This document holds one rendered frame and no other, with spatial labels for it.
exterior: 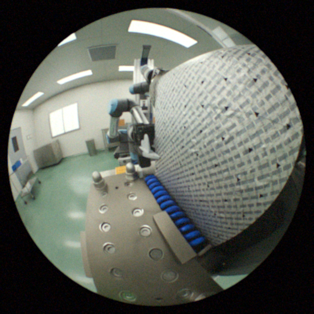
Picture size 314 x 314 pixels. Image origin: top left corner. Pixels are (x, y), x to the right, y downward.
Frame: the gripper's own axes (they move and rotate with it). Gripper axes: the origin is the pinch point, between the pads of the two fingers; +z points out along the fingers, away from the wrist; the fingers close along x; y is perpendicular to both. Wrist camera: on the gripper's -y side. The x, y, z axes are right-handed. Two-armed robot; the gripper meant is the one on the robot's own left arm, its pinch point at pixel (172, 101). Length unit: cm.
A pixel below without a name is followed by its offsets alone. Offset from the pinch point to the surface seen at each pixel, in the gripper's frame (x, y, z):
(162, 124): -7.9, 0.3, 10.6
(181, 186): -7.9, -2.3, 22.6
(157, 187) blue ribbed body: -10.3, -8.1, 21.1
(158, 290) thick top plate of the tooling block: -18.7, 2.7, 36.3
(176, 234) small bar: -12.4, -0.7, 29.3
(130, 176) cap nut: -15.0, -12.2, 15.9
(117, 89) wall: -8, -139, -339
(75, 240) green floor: -115, -105, 68
